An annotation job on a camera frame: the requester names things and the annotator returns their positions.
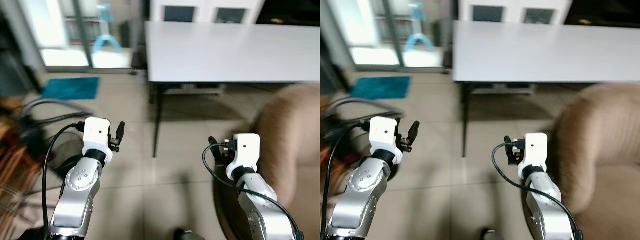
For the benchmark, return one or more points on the white table with black legs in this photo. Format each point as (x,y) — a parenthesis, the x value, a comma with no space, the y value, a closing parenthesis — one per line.
(225,50)
(540,50)

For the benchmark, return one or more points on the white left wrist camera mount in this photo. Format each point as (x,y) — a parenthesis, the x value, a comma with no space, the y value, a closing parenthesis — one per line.
(96,132)
(384,132)

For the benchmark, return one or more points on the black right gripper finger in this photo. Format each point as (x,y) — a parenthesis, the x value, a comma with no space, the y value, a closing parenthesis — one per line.
(507,142)
(212,142)

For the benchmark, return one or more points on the orange wicker basket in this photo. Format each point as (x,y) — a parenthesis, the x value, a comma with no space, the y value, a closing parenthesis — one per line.
(15,170)

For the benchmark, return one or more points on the white cabinet with dark panels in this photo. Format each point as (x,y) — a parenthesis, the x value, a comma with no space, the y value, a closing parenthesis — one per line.
(205,12)
(515,12)

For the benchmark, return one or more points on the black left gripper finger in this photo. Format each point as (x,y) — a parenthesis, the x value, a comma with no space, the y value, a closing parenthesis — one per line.
(413,131)
(120,131)

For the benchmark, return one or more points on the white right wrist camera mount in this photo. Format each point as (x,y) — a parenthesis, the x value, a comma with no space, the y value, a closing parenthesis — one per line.
(535,147)
(247,150)

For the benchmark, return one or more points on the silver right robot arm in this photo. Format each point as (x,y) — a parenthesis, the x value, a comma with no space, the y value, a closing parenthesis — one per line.
(550,215)
(260,215)

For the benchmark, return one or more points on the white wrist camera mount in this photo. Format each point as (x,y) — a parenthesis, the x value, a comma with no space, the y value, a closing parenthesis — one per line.
(535,147)
(96,132)
(384,132)
(247,150)

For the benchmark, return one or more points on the dark robot foot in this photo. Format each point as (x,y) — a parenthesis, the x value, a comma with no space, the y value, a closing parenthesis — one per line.
(185,234)
(489,234)

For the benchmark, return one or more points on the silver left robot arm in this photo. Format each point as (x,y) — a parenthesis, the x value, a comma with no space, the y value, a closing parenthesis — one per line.
(360,192)
(75,195)

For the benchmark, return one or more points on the teal floor mat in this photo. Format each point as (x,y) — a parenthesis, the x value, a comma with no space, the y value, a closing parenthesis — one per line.
(70,88)
(380,87)

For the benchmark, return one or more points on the glass sliding door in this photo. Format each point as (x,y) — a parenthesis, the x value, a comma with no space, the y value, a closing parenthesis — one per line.
(50,30)
(365,30)

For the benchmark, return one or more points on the brown fabric sofa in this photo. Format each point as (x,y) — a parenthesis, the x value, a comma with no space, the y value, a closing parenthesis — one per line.
(600,140)
(290,140)

